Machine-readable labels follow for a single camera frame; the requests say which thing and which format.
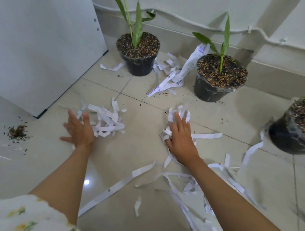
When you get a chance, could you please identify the person's left hand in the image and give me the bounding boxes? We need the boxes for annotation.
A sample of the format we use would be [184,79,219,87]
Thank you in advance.
[59,109,96,149]

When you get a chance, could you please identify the person's right hand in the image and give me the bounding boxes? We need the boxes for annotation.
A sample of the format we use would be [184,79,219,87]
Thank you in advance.
[166,112,200,166]

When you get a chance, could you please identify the heap of shredded paper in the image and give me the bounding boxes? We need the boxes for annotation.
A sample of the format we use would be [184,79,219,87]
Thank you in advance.
[58,43,265,231]

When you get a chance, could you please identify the black potted plant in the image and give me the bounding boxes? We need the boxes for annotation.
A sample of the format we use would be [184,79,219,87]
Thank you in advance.
[115,0,160,76]
[268,97,305,155]
[192,12,249,103]

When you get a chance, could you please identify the person's right forearm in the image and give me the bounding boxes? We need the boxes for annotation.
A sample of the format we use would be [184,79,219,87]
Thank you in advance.
[186,156,281,231]

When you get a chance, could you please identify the person's left forearm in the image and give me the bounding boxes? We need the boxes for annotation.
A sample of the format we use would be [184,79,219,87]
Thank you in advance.
[30,145,95,225]

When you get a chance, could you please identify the grey tiled floor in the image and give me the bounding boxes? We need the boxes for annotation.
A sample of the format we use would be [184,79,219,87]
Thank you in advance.
[0,34,305,231]

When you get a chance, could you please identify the spilled soil husks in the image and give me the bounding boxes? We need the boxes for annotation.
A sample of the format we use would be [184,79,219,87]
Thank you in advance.
[3,125,31,143]

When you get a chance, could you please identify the white cabinet side panel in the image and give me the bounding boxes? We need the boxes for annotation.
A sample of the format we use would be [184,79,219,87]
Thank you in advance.
[0,0,109,119]

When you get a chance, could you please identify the white floral shirt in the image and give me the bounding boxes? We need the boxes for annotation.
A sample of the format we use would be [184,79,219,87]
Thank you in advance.
[0,195,79,231]

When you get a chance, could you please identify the white wall cable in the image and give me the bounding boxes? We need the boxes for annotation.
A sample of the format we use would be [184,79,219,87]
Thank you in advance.
[93,2,305,52]

